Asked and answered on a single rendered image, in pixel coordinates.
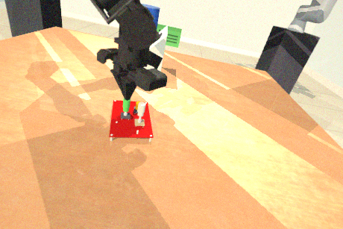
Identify red circuit board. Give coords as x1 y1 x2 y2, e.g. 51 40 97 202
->
110 98 154 142

